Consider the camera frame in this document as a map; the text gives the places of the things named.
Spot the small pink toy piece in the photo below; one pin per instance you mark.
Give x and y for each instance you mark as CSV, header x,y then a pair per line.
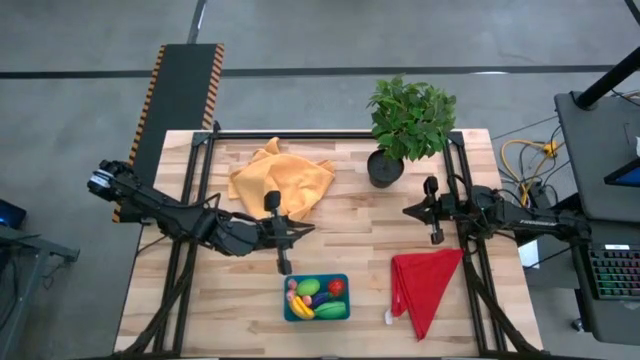
x,y
292,284
290,295
307,300

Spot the red cloth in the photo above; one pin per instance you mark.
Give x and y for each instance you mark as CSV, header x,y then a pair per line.
x,y
422,285

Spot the dark green toy cucumber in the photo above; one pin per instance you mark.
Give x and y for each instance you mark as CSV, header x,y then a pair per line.
x,y
331,310

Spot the black ramp with striped edges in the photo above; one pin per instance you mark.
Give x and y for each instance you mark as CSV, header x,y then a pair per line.
x,y
180,100

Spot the black pole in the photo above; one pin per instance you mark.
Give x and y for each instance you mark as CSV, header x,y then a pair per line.
x,y
610,75

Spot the grey desk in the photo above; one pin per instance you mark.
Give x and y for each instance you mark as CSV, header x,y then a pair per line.
x,y
595,135

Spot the black computer monitor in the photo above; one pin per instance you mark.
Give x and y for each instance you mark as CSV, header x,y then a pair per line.
x,y
627,176

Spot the purple toy eggplant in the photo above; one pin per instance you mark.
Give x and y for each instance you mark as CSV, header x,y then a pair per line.
x,y
320,299

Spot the black equipment stand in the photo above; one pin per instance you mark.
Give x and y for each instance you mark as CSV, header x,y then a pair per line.
x,y
30,250

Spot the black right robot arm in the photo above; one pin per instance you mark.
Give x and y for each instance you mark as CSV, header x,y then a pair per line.
x,y
530,220

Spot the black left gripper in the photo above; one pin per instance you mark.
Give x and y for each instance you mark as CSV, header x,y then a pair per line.
x,y
275,235

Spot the teal plastic tupperware container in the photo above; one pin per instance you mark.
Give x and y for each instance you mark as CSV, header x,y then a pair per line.
x,y
316,320

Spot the light green toy mango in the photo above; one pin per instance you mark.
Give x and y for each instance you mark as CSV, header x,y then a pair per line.
x,y
308,287

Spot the green plant in black pot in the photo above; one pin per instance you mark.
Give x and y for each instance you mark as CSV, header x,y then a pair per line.
x,y
410,120

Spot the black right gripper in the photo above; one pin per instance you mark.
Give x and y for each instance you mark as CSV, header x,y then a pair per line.
x,y
445,207

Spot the black backlit keyboard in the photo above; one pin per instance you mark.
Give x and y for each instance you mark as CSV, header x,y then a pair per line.
x,y
617,272

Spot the orange cloth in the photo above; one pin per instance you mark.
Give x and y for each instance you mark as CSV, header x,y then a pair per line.
x,y
290,175

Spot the yellow toy banana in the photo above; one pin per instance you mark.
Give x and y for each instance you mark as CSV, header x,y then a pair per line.
x,y
300,314

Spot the white paper sheet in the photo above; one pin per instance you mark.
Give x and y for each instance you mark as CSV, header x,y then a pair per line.
x,y
530,255

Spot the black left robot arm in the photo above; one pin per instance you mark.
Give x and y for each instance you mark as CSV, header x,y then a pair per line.
x,y
165,215

